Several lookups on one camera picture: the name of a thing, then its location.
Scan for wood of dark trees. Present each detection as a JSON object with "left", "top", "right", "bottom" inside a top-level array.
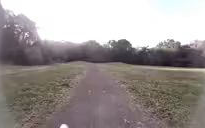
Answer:
[{"left": 0, "top": 0, "right": 205, "bottom": 69}]

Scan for grey gravel path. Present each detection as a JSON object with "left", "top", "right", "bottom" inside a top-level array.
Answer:
[{"left": 39, "top": 62, "right": 164, "bottom": 128}]

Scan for grass field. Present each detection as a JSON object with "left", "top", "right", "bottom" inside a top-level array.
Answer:
[
  {"left": 0, "top": 62, "right": 89, "bottom": 128},
  {"left": 103, "top": 61, "right": 205, "bottom": 128}
]

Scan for robot's own part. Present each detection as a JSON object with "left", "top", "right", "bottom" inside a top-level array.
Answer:
[{"left": 59, "top": 123, "right": 70, "bottom": 128}]

